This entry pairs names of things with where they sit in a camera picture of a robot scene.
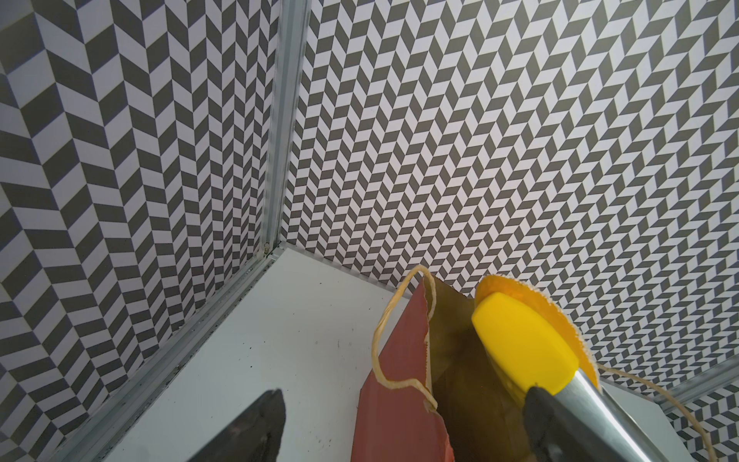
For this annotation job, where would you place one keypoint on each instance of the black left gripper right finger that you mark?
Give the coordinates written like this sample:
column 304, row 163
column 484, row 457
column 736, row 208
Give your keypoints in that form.
column 555, row 434

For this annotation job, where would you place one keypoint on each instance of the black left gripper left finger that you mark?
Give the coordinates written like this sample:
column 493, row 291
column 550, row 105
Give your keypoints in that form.
column 253, row 436

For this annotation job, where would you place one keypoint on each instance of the yellow metal tongs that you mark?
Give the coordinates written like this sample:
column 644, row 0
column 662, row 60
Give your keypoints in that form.
column 599, row 411

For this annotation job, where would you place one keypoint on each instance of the round sugared bun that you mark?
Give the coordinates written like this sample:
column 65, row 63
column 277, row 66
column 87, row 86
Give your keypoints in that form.
column 548, row 306

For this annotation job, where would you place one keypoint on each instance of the red paper bag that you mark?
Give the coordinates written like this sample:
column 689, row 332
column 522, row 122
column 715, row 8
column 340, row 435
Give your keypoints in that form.
column 433, row 393

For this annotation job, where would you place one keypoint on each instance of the aluminium corner post left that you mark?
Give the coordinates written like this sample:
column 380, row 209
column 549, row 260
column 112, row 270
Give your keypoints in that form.
column 288, row 60

